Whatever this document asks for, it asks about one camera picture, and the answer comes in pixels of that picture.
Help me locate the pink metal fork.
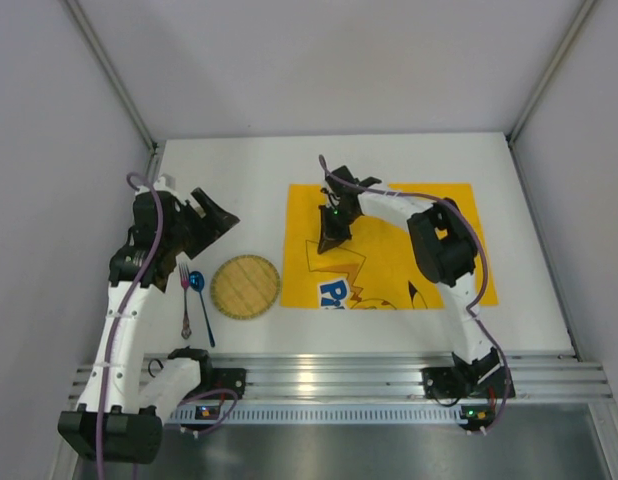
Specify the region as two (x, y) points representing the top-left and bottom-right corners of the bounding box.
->
(178, 263), (192, 340)

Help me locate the blue metal spoon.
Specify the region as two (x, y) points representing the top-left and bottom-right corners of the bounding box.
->
(189, 270), (216, 348)

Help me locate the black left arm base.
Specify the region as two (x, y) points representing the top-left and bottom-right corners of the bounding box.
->
(185, 367), (247, 399)

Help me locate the aluminium mounting rail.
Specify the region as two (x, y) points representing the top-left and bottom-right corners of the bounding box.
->
(68, 351), (613, 401)

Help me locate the yellow Pikachu cloth placemat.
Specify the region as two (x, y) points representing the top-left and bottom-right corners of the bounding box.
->
(280, 182), (500, 311)

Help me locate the slotted grey cable duct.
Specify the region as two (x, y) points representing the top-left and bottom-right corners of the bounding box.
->
(167, 403), (468, 426)

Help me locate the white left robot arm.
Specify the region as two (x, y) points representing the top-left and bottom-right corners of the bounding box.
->
(57, 172), (239, 469)

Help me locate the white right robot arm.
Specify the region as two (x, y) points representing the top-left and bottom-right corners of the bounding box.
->
(317, 166), (503, 397)

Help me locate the round woven bamboo plate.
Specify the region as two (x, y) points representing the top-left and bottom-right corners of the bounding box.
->
(210, 254), (282, 320)

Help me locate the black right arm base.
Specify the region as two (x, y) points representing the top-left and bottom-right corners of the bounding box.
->
(421, 365), (516, 404)

